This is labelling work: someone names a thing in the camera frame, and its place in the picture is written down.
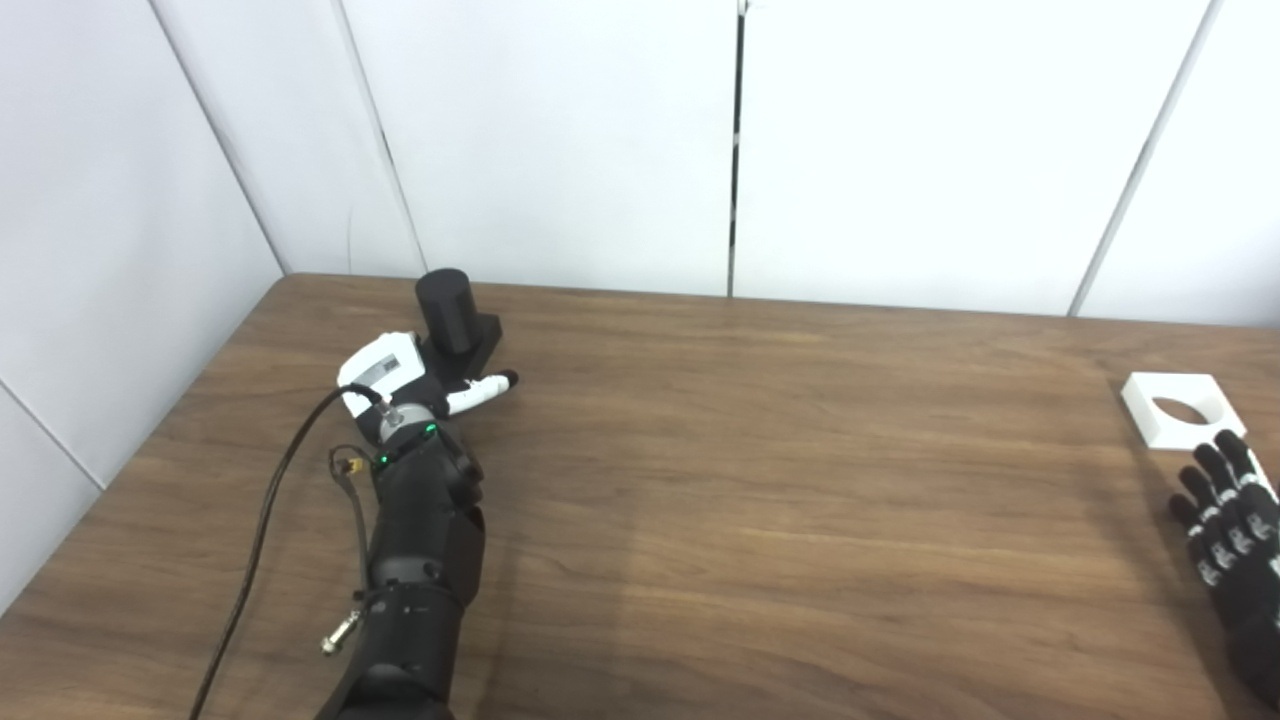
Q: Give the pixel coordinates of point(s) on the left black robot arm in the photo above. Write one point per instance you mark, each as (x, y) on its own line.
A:
(420, 560)

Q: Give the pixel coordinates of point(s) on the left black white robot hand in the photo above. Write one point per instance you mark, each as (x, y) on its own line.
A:
(385, 365)

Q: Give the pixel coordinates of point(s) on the black peg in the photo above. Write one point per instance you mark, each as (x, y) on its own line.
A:
(447, 310)

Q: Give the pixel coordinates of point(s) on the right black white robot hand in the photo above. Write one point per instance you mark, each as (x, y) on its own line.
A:
(1245, 560)

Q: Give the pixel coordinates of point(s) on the white square piece with hole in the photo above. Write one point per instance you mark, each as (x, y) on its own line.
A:
(1145, 395)

